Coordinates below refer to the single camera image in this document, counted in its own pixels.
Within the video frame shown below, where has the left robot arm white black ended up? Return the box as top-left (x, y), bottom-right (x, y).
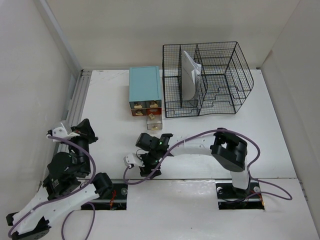
top-left (6, 118), bottom-right (114, 240)

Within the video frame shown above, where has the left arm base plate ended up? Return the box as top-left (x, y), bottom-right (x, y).
top-left (90, 181), bottom-right (128, 211)

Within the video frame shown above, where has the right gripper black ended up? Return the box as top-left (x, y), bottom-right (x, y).
top-left (136, 149), bottom-right (162, 179)

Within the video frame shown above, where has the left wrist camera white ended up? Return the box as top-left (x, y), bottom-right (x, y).
top-left (46, 121), bottom-right (80, 140)

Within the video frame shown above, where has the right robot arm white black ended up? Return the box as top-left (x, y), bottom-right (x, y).
top-left (135, 128), bottom-right (251, 199)

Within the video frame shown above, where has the aluminium rail frame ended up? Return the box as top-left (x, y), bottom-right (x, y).
top-left (49, 69), bottom-right (91, 181)

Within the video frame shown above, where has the teal mini drawer chest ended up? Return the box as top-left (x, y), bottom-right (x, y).
top-left (129, 66), bottom-right (163, 131)

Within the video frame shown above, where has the white spiral notebook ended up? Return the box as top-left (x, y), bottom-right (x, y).
top-left (181, 51), bottom-right (202, 101)

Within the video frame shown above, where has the black wire mesh organizer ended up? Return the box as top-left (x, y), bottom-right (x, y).
top-left (162, 41), bottom-right (254, 118)

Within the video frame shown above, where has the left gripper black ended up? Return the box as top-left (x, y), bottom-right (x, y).
top-left (66, 118), bottom-right (99, 175)

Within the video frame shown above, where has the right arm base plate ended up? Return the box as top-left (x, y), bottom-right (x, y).
top-left (215, 181), bottom-right (265, 210)

